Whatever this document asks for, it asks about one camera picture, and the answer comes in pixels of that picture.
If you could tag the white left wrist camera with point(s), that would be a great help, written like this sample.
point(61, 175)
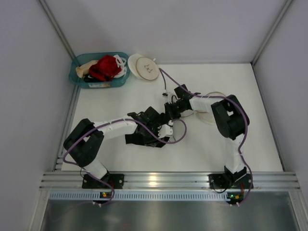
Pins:
point(166, 130)

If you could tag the red bra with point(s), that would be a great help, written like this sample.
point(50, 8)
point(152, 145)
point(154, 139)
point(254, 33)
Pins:
point(105, 69)

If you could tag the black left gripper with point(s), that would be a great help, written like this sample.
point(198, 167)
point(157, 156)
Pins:
point(158, 121)

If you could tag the black bra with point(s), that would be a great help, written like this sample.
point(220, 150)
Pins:
point(142, 137)

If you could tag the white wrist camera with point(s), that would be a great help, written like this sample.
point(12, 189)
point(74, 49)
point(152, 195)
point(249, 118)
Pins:
point(168, 94)
point(166, 130)

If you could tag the teal plastic basket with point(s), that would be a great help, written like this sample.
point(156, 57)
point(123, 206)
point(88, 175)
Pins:
point(87, 82)

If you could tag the perforated cable duct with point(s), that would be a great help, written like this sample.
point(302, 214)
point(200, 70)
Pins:
point(145, 196)

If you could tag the white bra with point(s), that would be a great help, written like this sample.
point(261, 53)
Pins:
point(121, 63)

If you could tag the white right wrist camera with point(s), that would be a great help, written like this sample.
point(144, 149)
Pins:
point(168, 94)

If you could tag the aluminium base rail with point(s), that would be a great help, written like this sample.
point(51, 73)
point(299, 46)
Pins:
point(192, 181)

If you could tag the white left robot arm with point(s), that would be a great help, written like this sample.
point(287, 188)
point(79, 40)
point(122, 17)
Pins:
point(75, 141)

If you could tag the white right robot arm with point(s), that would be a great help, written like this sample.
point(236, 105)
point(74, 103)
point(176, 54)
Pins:
point(229, 116)

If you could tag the beige bra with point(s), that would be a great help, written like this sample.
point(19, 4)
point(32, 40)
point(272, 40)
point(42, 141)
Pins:
point(83, 70)

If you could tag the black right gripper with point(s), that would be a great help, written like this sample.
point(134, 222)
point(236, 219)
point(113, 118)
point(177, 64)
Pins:
point(170, 109)

